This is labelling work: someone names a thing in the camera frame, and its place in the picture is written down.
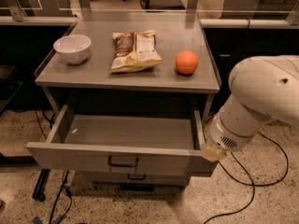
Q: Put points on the grey top drawer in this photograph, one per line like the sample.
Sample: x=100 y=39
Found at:
x=123 y=144

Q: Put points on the orange fruit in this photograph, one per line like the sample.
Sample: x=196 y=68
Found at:
x=186 y=62

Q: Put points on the grey metal drawer cabinet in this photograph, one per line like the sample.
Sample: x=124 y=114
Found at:
x=132 y=111

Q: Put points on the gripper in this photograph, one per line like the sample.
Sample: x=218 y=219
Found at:
x=228 y=138

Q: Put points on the black table leg with caster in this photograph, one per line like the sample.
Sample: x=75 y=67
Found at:
x=41 y=182

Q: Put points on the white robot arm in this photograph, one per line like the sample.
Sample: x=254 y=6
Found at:
x=263 y=89

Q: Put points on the grey bottom drawer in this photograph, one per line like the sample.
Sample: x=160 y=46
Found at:
x=164 y=180

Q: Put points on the grey drawer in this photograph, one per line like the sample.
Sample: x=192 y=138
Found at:
x=123 y=144
x=164 y=180

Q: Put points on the white ceramic bowl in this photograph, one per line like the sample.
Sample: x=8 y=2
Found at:
x=74 y=49

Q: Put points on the chip bag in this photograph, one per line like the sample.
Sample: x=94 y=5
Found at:
x=134 y=52

